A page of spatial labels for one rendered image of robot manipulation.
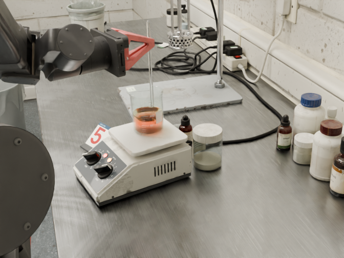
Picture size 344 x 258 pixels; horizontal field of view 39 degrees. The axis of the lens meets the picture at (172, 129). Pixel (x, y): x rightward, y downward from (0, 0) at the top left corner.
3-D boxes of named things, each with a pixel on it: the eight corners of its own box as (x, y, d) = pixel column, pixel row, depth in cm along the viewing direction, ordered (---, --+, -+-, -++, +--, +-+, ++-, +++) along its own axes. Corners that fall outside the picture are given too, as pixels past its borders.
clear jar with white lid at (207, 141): (227, 162, 101) (228, 127, 98) (212, 175, 97) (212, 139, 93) (202, 154, 104) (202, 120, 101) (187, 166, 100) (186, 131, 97)
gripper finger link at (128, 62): (140, 19, 92) (93, 27, 87) (159, 26, 86) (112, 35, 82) (141, 54, 95) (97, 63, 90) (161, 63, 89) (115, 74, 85)
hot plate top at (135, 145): (132, 158, 88) (132, 153, 88) (106, 132, 97) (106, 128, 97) (190, 141, 93) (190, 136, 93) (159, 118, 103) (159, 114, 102)
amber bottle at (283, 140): (274, 145, 107) (276, 112, 104) (287, 144, 108) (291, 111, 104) (278, 151, 105) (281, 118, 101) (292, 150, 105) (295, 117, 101)
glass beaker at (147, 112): (165, 123, 99) (163, 84, 96) (165, 137, 94) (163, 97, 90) (130, 124, 99) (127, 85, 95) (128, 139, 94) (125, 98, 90)
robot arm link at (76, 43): (1, 30, 80) (-1, 82, 78) (13, 1, 69) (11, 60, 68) (73, 40, 85) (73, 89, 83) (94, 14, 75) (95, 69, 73)
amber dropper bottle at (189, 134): (177, 141, 110) (176, 113, 107) (190, 140, 111) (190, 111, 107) (180, 147, 107) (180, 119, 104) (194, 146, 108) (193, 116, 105)
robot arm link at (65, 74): (31, 54, 82) (42, 86, 82) (40, 40, 76) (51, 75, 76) (70, 46, 86) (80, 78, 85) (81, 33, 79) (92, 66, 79)
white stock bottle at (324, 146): (347, 180, 94) (355, 129, 89) (317, 184, 93) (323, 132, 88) (332, 164, 99) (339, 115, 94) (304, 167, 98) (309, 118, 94)
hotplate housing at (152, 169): (98, 209, 88) (93, 171, 84) (73, 176, 98) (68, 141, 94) (202, 174, 97) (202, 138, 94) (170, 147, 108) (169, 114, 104)
